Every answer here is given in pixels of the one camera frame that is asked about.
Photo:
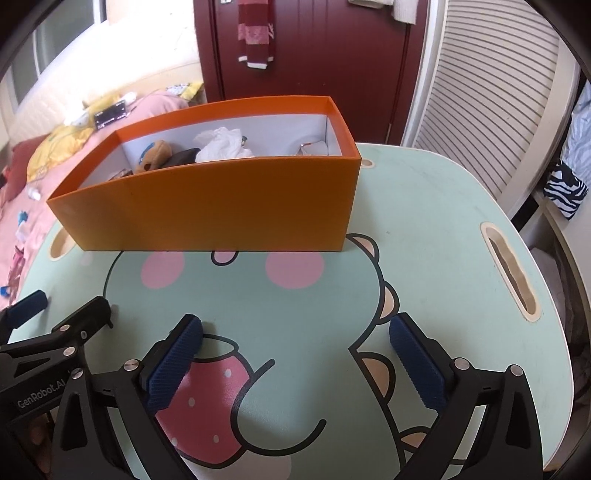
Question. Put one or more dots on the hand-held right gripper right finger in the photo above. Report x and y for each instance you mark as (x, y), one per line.
(418, 369)

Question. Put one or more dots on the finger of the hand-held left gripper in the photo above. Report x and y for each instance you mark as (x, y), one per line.
(87, 318)
(27, 304)

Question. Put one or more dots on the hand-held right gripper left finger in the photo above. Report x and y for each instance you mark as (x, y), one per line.
(173, 369)

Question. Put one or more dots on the orange cardboard box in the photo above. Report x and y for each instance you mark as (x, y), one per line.
(221, 203)

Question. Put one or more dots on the brown plush toy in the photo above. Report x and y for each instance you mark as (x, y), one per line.
(154, 154)

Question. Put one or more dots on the black block with red symbol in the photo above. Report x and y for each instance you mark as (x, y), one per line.
(184, 156)

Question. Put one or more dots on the white tissue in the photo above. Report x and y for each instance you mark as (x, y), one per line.
(221, 145)

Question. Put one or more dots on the green cartoon print desktop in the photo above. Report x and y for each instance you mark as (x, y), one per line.
(438, 221)

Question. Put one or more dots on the pink blanket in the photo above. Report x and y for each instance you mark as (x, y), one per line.
(14, 221)

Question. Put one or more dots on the small blue item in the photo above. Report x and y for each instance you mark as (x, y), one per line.
(23, 218)

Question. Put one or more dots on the small white bottle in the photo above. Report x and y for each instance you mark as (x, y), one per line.
(34, 192)

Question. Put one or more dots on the red pillow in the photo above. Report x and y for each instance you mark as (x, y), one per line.
(21, 157)

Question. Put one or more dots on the yellow cloth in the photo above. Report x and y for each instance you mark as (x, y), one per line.
(60, 143)

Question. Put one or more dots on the white charger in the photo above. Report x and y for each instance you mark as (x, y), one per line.
(77, 118)

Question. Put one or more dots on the smartphone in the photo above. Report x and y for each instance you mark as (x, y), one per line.
(111, 114)

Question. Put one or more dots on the zebra print bag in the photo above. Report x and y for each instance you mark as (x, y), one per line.
(565, 189)

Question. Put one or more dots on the white quilted mattress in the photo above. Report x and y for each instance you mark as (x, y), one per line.
(115, 55)

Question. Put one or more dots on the window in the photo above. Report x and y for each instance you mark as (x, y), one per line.
(55, 41)

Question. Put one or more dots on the white louvred door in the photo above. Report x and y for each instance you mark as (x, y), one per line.
(485, 92)

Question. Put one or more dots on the blue patterned cloth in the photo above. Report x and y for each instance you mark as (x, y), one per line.
(579, 134)

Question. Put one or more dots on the dark red wardrobe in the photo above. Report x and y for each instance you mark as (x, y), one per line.
(323, 55)

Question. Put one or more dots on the red striped scarf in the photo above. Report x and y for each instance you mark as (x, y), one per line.
(256, 32)

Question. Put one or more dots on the white hanging cloth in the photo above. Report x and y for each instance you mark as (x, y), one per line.
(405, 10)

